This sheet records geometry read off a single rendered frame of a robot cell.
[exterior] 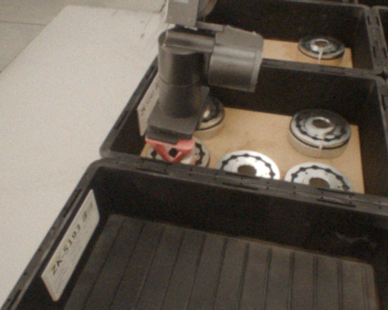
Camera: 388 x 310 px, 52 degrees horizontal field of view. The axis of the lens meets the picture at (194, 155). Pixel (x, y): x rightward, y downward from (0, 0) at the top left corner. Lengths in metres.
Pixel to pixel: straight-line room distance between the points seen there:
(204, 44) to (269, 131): 0.30
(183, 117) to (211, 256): 0.19
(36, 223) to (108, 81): 0.48
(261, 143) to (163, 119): 0.23
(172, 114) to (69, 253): 0.22
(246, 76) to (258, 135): 0.27
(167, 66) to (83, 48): 0.83
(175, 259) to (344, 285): 0.22
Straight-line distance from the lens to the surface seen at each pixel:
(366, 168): 0.69
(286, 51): 1.00
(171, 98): 0.52
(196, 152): 0.64
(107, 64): 1.21
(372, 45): 0.85
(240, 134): 0.73
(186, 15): 0.47
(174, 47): 0.48
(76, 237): 0.51
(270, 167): 0.63
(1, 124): 1.05
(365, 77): 0.75
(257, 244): 0.57
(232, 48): 0.48
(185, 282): 0.54
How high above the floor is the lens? 1.30
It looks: 43 degrees down
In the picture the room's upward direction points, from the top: straight up
